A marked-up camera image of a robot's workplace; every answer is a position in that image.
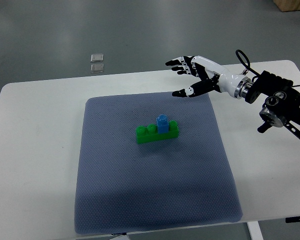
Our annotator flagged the blue mesh mat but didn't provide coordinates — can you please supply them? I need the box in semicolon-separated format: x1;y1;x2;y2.
74;92;243;234

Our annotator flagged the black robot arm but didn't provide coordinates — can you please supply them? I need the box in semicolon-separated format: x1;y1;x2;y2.
235;49;300;140

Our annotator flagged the black table control panel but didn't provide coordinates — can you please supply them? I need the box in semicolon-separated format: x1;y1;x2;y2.
285;216;300;224

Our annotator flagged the white table leg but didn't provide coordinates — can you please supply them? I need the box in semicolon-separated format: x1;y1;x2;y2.
246;221;264;240

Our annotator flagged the upper metal floor plate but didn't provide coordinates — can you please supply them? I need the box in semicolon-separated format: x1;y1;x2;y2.
90;53;104;63

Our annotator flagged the wooden box corner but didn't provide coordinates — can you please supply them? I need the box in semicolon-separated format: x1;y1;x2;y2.
273;0;300;12

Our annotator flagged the long green block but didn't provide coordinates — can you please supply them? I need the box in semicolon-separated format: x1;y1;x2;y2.
135;120;179;144

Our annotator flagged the small blue block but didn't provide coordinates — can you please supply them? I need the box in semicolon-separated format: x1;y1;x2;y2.
156;114;169;134

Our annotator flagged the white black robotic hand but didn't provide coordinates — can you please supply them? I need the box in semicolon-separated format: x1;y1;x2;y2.
165;55;252;99

